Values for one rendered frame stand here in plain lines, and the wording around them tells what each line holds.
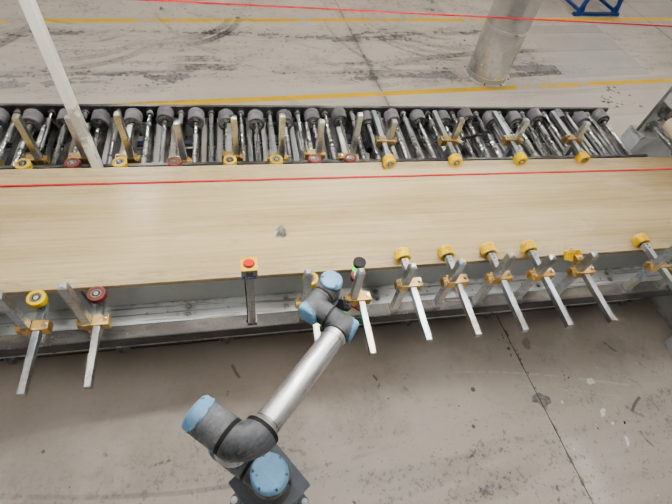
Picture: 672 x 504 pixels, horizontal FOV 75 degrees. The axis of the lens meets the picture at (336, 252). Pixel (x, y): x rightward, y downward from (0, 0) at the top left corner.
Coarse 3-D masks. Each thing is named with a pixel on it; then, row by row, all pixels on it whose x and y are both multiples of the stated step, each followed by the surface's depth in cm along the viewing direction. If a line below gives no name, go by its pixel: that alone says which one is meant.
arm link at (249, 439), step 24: (336, 312) 163; (336, 336) 156; (312, 360) 147; (288, 384) 139; (312, 384) 144; (264, 408) 132; (288, 408) 134; (240, 432) 123; (264, 432) 125; (240, 456) 122
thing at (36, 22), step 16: (32, 0) 176; (32, 16) 180; (32, 32) 185; (48, 32) 190; (48, 48) 191; (48, 64) 197; (64, 80) 204; (64, 96) 210; (80, 112) 222; (80, 128) 225; (96, 160) 243
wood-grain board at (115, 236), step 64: (0, 192) 229; (64, 192) 234; (128, 192) 239; (192, 192) 245; (256, 192) 251; (320, 192) 257; (384, 192) 264; (448, 192) 271; (512, 192) 278; (576, 192) 285; (640, 192) 294; (0, 256) 207; (64, 256) 211; (128, 256) 215; (192, 256) 220; (256, 256) 225; (320, 256) 230; (384, 256) 235
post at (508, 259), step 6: (510, 252) 213; (504, 258) 216; (510, 258) 212; (498, 264) 222; (504, 264) 217; (510, 264) 217; (498, 270) 222; (504, 270) 221; (498, 276) 225; (480, 288) 241; (486, 288) 235; (480, 294) 241; (486, 294) 240; (480, 300) 245
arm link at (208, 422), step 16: (208, 400) 128; (192, 416) 124; (208, 416) 124; (224, 416) 126; (192, 432) 124; (208, 432) 123; (224, 432) 122; (208, 448) 124; (224, 464) 169; (240, 464) 170
